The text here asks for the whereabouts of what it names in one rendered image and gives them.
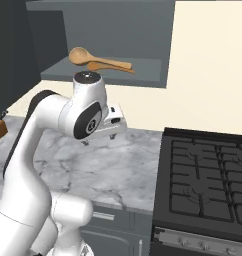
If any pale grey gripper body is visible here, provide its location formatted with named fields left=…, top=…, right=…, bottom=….
left=80, top=116, right=129, bottom=143

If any grey drawer front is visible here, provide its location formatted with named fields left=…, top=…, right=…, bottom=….
left=88, top=204, right=136, bottom=232

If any grey base cabinet door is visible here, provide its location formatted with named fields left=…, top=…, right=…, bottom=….
left=79, top=228, right=145, bottom=256

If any dark grey cabinet door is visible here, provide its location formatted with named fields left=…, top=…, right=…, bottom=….
left=0, top=0, right=43, bottom=118

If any dark wooden spoon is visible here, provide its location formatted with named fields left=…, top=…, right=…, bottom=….
left=86, top=61, right=136, bottom=75

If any light wooden spoon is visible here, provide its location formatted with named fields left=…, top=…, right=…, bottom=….
left=68, top=46, right=133, bottom=71

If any black stove with hob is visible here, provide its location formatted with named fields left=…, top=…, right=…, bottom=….
left=148, top=126, right=242, bottom=256

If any silver drawer handle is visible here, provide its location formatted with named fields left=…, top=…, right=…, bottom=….
left=91, top=211, right=116, bottom=222

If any grey open wall cabinet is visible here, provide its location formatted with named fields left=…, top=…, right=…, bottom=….
left=25, top=0, right=177, bottom=90

